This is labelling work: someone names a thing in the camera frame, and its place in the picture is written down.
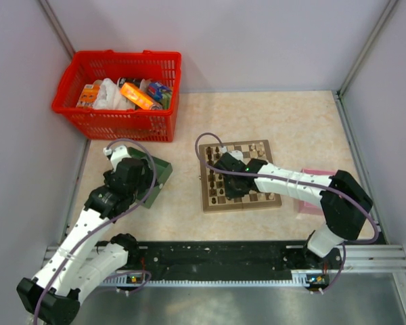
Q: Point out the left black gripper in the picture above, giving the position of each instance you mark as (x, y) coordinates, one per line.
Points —
(146, 179)

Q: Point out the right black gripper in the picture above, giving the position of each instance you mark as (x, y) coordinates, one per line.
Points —
(231, 194)

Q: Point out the wooden chess board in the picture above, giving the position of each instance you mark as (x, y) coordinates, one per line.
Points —
(214, 195)

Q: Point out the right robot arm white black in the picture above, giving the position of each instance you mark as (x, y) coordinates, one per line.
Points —
(344, 203)

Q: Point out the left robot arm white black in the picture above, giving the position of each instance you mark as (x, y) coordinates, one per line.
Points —
(56, 292)

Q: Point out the dark green box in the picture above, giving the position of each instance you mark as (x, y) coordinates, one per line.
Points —
(164, 170)

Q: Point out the red plastic basket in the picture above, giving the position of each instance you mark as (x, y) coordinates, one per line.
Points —
(92, 67)

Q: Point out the pink plastic box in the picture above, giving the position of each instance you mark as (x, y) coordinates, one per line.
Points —
(306, 207)

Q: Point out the white plastic bag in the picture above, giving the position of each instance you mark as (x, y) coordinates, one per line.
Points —
(110, 97)

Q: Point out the orange snack box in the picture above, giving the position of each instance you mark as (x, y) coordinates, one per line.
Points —
(138, 97)

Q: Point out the orange carton in basket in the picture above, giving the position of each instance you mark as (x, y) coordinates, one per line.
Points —
(88, 96)

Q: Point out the blue red package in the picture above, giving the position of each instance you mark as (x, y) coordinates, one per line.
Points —
(159, 91)

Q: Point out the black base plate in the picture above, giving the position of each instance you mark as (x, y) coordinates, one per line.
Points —
(228, 260)

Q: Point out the grey cable duct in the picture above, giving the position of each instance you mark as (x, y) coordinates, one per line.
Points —
(297, 280)

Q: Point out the aluminium frame rail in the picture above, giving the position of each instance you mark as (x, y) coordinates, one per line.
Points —
(369, 259)

